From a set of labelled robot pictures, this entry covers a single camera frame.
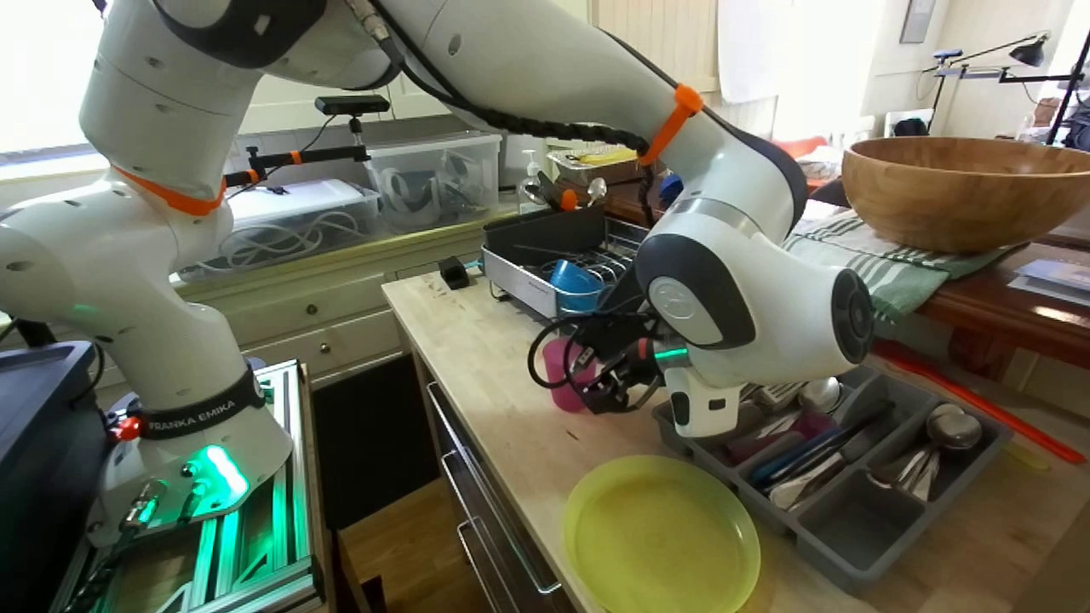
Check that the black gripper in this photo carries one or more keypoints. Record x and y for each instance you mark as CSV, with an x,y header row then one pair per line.
x,y
632,365

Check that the black case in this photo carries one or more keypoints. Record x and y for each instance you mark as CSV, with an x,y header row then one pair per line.
x,y
38,453

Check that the black camera on stand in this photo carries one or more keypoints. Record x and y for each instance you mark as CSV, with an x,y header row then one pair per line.
x,y
352,103

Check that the round metal strainer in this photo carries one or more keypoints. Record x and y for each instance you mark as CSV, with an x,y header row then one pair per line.
x,y
956,425

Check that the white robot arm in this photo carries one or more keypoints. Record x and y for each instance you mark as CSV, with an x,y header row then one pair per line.
x,y
148,282

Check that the metal spoon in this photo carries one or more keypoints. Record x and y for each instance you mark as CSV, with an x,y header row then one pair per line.
x,y
796,492

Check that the green striped towel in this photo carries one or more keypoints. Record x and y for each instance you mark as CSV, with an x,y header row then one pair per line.
x,y
898,277

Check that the black block holder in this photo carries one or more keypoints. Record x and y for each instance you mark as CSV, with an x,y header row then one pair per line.
x,y
453,273

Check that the clear plastic storage box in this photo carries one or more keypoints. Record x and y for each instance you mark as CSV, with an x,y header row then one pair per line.
x,y
438,176

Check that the blue plastic cup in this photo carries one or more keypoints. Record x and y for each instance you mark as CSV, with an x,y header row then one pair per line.
x,y
577,288

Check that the aluminium robot cart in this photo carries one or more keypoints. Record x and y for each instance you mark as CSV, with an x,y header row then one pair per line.
x,y
260,545

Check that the metal fork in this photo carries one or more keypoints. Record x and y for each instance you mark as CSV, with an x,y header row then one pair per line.
x,y
913,475

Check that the dark wooden table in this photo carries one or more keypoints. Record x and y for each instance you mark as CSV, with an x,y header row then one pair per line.
x,y
1001,311

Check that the grey cutlery tray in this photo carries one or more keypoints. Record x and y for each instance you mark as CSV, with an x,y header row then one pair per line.
x,y
864,532

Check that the black desk lamp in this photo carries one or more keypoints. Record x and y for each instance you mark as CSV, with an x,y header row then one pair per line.
x,y
1001,53

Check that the black camera stand rod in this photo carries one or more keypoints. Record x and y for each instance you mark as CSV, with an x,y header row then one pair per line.
x,y
309,159

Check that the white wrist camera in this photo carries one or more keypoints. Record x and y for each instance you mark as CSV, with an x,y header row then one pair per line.
x,y
705,408

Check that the pink plastic cup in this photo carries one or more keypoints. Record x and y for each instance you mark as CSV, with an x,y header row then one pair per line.
x,y
561,376

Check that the yellow green plate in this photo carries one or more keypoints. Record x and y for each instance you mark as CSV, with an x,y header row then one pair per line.
x,y
658,540

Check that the red strip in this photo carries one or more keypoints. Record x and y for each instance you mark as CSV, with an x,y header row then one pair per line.
x,y
976,404

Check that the cream cabinet with drawers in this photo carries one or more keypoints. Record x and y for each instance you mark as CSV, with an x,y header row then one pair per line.
x,y
317,318

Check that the wooden bowl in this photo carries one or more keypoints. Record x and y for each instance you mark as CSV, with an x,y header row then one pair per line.
x,y
967,197

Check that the magazine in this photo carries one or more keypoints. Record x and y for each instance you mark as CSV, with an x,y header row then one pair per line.
x,y
1049,279

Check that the island drawer front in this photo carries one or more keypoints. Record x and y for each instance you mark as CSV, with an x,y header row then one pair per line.
x,y
453,431

